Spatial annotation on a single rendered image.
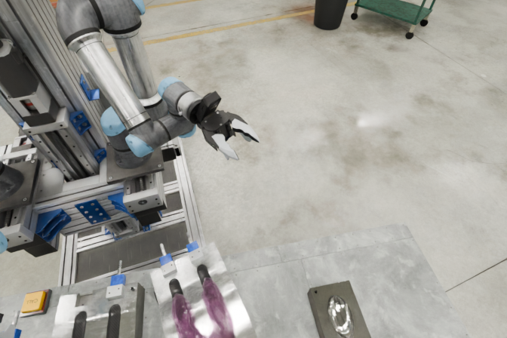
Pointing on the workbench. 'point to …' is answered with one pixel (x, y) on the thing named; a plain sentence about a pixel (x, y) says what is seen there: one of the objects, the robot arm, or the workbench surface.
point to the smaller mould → (337, 311)
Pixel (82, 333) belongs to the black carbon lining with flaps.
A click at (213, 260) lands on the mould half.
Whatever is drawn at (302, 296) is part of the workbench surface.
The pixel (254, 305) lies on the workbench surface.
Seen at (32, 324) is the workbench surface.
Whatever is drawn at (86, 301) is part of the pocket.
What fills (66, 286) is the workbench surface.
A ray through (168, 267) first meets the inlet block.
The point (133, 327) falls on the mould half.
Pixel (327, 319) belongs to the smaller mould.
